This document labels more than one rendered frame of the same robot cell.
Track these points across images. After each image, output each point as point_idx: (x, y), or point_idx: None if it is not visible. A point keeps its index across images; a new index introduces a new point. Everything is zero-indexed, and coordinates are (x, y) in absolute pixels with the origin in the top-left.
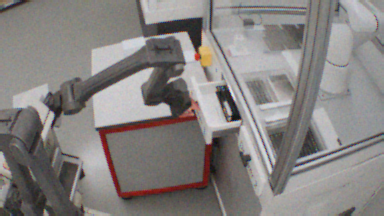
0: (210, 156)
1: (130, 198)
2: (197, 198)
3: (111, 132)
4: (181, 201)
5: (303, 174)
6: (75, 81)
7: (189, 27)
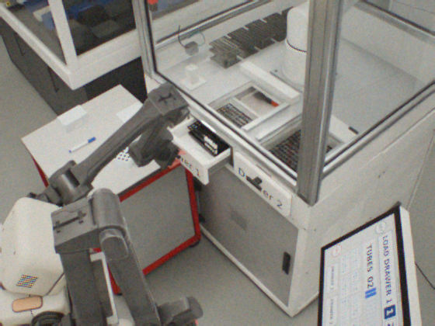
0: None
1: None
2: (196, 257)
3: None
4: (182, 268)
5: (334, 173)
6: (71, 165)
7: (118, 79)
